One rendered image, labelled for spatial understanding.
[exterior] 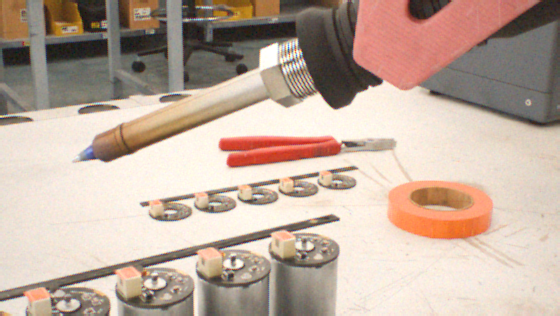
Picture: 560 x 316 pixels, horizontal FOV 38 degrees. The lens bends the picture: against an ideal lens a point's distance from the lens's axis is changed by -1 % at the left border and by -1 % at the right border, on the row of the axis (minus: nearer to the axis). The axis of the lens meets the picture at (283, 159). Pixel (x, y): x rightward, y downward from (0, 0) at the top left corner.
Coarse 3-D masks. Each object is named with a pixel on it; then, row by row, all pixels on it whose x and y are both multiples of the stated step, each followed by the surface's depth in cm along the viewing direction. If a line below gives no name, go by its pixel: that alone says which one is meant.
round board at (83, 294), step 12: (60, 288) 25; (72, 288) 25; (84, 288) 25; (60, 300) 25; (84, 300) 25; (96, 300) 24; (108, 300) 25; (84, 312) 24; (96, 312) 24; (108, 312) 24
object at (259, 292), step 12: (228, 264) 27; (240, 264) 27; (204, 288) 26; (216, 288) 26; (228, 288) 26; (240, 288) 26; (252, 288) 26; (264, 288) 27; (204, 300) 26; (216, 300) 26; (228, 300) 26; (240, 300) 26; (252, 300) 26; (264, 300) 27; (204, 312) 27; (216, 312) 26; (228, 312) 26; (240, 312) 26; (252, 312) 26; (264, 312) 27
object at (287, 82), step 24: (264, 48) 19; (288, 48) 19; (264, 72) 19; (288, 72) 19; (192, 96) 20; (216, 96) 20; (240, 96) 20; (264, 96) 20; (288, 96) 19; (312, 96) 19; (144, 120) 21; (168, 120) 20; (192, 120) 20; (96, 144) 21; (120, 144) 21; (144, 144) 21
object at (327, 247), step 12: (300, 240) 29; (312, 240) 29; (324, 240) 29; (300, 252) 28; (312, 252) 28; (324, 252) 28; (336, 252) 28; (288, 264) 27; (300, 264) 27; (312, 264) 27
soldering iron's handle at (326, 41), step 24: (432, 0) 17; (552, 0) 17; (312, 24) 18; (336, 24) 18; (528, 24) 17; (312, 48) 18; (336, 48) 18; (312, 72) 18; (336, 72) 18; (360, 72) 18; (336, 96) 18
